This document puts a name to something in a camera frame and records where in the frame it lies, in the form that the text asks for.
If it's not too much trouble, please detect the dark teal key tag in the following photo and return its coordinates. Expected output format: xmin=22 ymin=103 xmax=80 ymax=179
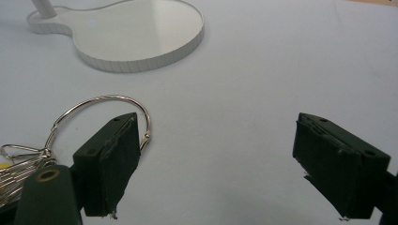
xmin=13 ymin=164 xmax=84 ymax=225

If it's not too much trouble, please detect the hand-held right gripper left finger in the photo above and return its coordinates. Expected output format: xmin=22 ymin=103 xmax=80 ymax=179
xmin=69 ymin=112 xmax=142 ymax=218

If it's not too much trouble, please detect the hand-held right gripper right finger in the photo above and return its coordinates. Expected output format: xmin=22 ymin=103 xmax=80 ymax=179
xmin=292 ymin=112 xmax=392 ymax=220

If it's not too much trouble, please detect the large silver key ring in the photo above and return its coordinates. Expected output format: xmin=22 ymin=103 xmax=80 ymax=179
xmin=44 ymin=94 xmax=153 ymax=154

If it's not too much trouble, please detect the white key stand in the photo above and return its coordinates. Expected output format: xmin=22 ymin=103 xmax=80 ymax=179
xmin=26 ymin=0 xmax=206 ymax=74

